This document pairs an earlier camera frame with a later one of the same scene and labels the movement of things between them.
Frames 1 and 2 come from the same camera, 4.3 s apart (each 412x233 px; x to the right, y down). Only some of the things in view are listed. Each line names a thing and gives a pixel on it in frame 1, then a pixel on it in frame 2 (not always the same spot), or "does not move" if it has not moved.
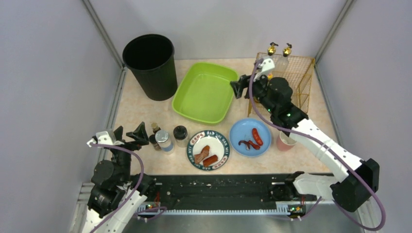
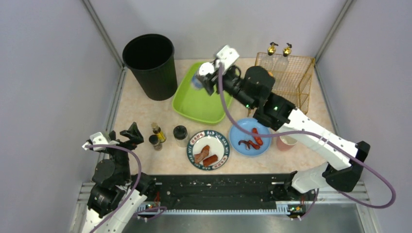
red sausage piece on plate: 210,160 does not move
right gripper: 245,85 -> 210,81
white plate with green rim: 218,145 does not move
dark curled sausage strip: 248,143 does not move
